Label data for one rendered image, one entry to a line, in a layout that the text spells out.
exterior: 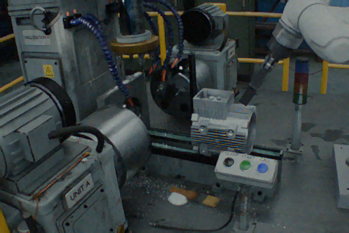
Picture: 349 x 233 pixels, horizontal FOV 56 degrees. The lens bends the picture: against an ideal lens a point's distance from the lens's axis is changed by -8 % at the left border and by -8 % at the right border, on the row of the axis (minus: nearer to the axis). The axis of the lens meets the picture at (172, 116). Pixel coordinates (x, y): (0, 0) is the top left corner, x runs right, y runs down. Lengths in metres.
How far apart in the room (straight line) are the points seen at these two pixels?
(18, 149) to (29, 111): 0.10
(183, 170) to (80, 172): 0.59
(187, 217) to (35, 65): 0.82
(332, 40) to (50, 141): 0.68
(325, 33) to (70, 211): 0.73
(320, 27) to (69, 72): 0.88
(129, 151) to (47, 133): 0.35
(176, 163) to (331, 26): 0.81
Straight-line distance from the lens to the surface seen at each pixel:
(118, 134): 1.08
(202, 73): 1.58
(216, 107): 1.22
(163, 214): 1.25
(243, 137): 1.19
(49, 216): 0.84
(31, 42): 1.43
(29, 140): 0.77
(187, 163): 1.35
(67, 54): 1.32
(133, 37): 1.27
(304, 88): 1.47
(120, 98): 1.40
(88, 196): 0.91
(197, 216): 1.23
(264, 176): 0.99
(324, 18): 0.88
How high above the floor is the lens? 1.63
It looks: 26 degrees down
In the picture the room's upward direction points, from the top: 4 degrees counter-clockwise
